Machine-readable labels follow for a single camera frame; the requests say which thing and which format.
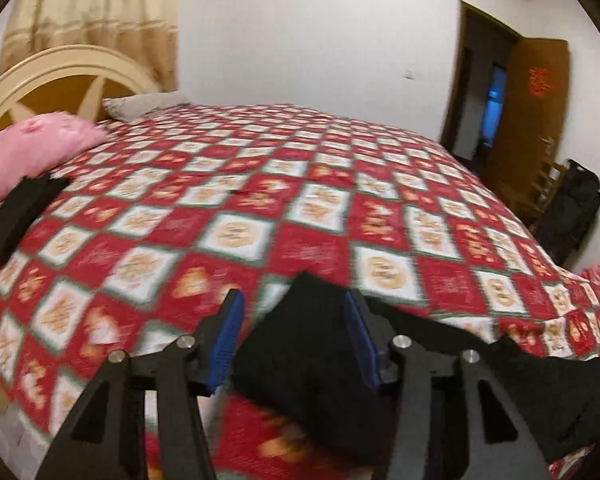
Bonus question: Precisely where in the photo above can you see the black folded garment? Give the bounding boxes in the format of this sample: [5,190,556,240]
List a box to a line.
[0,172,71,266]

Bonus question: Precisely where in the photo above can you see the beige curtain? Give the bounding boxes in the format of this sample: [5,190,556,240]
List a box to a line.
[0,0,178,91]

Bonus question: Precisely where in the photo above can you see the red door decoration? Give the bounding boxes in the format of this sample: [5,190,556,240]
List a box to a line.
[528,67,553,99]

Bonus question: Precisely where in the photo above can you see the brown wooden door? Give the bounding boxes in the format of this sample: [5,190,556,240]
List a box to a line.
[482,38,570,193]

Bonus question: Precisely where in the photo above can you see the red patchwork bedspread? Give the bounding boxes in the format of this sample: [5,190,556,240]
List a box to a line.
[0,105,600,479]

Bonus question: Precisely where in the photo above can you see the grey striped pillow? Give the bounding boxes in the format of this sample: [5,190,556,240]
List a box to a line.
[102,91,189,122]

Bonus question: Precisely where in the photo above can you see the black backpack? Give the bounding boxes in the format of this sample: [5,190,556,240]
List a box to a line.
[534,159,600,266]

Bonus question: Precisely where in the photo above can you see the black pants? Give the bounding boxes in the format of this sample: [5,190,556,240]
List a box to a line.
[229,270,600,466]

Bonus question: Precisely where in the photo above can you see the cream wooden headboard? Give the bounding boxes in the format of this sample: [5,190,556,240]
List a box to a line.
[0,44,160,131]

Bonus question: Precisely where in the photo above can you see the wooden chair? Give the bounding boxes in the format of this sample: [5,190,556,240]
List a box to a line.
[496,138,567,234]

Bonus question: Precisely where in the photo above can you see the pink pillow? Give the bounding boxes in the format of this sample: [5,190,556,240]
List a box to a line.
[0,112,106,201]

